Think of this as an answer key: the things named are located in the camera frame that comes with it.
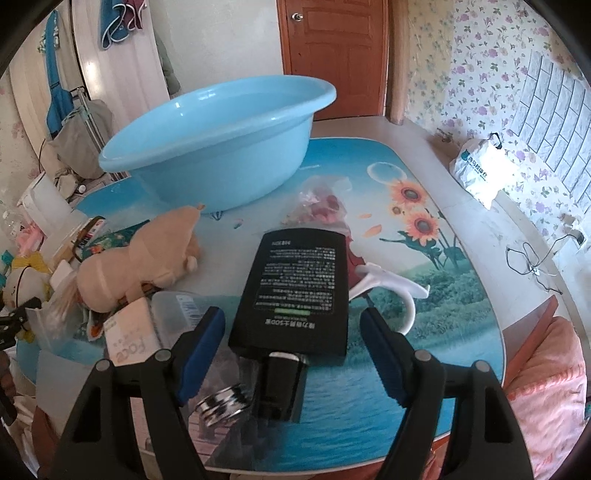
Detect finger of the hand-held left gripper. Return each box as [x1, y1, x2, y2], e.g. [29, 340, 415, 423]
[0, 298, 42, 333]

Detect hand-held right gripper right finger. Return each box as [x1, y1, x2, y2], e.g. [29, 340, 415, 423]
[359, 306, 539, 480]

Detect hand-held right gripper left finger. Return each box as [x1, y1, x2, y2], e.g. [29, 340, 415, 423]
[50, 306, 227, 480]

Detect clear plastic box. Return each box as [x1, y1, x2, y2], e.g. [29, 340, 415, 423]
[150, 291, 208, 342]

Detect black bottle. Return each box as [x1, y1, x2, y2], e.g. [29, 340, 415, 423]
[228, 228, 349, 423]

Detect beige plush pig toy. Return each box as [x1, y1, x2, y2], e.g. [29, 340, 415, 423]
[76, 204, 204, 324]

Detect clear bag with pink pieces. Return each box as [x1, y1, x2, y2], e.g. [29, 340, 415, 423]
[288, 175, 356, 232]

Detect light blue plastic basin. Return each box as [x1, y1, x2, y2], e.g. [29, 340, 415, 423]
[99, 76, 337, 215]

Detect picture printed desktop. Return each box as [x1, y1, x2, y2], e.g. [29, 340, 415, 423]
[16, 136, 506, 462]

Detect yellow and white plush toy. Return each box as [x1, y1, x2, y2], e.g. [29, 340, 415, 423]
[0, 251, 54, 342]

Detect bag of cotton swabs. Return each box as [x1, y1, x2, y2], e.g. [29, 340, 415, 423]
[28, 277, 88, 352]

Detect white cardboard box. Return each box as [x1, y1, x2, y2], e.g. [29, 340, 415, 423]
[53, 217, 107, 268]

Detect white plastic bin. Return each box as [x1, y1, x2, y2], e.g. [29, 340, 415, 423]
[18, 173, 75, 232]

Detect green printed packet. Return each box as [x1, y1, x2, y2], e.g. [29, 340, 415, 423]
[76, 220, 148, 259]

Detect pink blanket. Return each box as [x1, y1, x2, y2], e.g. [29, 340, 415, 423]
[505, 316, 587, 480]

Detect grey cloth bag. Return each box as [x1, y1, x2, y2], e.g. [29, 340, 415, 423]
[48, 99, 114, 181]

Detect white plastic shopping bag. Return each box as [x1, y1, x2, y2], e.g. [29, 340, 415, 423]
[450, 134, 520, 209]

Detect white wooden panel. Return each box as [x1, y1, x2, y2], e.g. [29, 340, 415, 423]
[9, 0, 88, 176]
[71, 0, 169, 102]

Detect blue hanging bag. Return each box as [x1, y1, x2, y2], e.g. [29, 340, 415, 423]
[44, 11, 70, 139]

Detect green jacket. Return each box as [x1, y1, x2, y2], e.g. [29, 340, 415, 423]
[154, 28, 182, 95]

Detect teal towel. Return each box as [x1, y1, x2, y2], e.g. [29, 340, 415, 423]
[99, 0, 134, 49]

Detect brown wooden door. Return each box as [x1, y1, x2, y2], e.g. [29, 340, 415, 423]
[281, 0, 389, 121]

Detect maroon towel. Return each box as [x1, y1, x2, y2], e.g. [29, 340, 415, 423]
[124, 0, 149, 28]

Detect wooden bed frame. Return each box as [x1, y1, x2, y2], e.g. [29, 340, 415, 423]
[503, 295, 559, 384]

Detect black cable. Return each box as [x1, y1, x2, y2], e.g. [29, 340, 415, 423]
[505, 226, 588, 294]

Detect metal trolley frame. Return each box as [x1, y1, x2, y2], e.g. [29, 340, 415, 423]
[69, 85, 107, 153]

